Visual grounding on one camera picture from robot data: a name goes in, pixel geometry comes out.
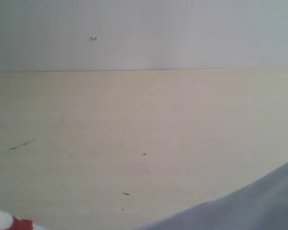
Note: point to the white t-shirt red lettering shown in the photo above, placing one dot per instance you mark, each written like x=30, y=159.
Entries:
x=261, y=205

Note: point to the small white wall anchor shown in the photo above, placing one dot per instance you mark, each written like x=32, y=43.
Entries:
x=93, y=38

